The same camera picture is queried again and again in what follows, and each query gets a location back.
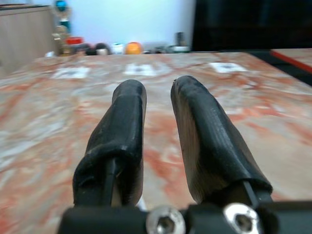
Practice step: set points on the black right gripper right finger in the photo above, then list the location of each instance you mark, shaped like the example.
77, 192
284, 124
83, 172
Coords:
214, 141

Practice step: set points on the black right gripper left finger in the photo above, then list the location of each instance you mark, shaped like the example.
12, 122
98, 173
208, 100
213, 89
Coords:
119, 136

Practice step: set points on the white jar with teal band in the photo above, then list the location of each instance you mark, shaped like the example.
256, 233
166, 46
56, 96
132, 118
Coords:
118, 47

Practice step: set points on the orange ball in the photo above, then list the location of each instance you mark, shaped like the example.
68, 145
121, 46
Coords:
133, 48

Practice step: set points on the dark round plush toy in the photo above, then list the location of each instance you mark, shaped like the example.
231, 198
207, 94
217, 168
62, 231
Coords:
102, 48

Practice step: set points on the grey flat box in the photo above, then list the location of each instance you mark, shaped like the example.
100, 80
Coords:
153, 45

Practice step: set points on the red round tin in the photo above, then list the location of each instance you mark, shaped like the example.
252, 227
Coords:
74, 40

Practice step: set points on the dark ribbed cup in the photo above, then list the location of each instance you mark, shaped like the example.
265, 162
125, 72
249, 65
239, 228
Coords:
181, 39

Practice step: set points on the red and black board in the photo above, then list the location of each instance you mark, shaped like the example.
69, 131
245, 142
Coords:
290, 61

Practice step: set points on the black television screen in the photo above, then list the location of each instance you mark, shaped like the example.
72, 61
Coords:
251, 24

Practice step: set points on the teal and gold figurine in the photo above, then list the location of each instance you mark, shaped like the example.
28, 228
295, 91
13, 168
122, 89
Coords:
62, 26

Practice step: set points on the wooden cabinet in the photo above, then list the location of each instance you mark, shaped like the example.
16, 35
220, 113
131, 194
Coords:
24, 36

